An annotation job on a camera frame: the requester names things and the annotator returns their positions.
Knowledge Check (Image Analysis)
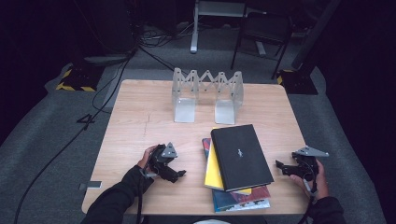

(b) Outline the long black floor cable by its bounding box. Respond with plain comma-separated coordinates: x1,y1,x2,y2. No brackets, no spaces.
12,50,135,224

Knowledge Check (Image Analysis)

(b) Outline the person's left hand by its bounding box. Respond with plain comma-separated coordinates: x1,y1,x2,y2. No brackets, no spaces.
136,144,161,171

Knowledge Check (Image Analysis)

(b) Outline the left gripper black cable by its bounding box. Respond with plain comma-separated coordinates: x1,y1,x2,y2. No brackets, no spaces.
135,167,157,224

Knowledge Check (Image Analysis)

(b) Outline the person's right hand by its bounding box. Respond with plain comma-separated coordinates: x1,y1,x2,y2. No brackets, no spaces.
289,158,330,201

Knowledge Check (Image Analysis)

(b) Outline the black yellow striped base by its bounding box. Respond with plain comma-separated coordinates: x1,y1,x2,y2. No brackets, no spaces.
55,63,106,93
276,68,319,96

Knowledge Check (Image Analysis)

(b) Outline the black hardcover book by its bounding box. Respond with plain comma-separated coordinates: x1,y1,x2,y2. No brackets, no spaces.
210,123,276,193

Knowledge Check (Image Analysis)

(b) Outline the grey tape strip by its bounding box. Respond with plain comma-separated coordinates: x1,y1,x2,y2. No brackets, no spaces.
78,180,103,191

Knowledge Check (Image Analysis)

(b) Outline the slanted grey post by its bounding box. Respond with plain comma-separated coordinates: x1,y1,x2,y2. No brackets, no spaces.
290,0,342,71

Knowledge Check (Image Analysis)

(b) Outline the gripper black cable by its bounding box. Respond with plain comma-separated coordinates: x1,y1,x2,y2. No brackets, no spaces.
297,161,320,224
135,167,157,224

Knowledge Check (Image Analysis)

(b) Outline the blue illustrated book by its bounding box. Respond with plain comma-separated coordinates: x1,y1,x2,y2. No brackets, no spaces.
211,188,272,214

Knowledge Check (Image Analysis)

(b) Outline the red illustrated book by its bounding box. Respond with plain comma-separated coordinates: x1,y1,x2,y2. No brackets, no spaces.
201,137,272,201

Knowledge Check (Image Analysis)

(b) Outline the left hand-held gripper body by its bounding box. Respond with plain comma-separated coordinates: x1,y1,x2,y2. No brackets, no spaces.
148,142,182,184

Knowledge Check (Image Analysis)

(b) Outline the grey metal desk stand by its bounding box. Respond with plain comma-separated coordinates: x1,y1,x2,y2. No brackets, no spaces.
190,0,248,55

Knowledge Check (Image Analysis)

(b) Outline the black metal chair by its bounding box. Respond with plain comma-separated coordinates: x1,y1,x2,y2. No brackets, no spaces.
230,11,294,80

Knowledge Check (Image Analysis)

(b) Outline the translucent expandable book rack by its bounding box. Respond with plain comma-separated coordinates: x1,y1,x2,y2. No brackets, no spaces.
171,67,245,126

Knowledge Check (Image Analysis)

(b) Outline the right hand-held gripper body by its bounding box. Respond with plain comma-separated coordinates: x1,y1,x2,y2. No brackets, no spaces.
290,145,330,183

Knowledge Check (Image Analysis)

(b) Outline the tangle of black cables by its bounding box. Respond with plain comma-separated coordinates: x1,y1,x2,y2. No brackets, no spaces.
134,18,195,73

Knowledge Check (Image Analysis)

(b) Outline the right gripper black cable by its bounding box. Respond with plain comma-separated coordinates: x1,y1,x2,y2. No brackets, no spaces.
297,161,320,224

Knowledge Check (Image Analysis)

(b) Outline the yellow book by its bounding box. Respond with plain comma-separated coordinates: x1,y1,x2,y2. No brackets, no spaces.
204,126,253,197

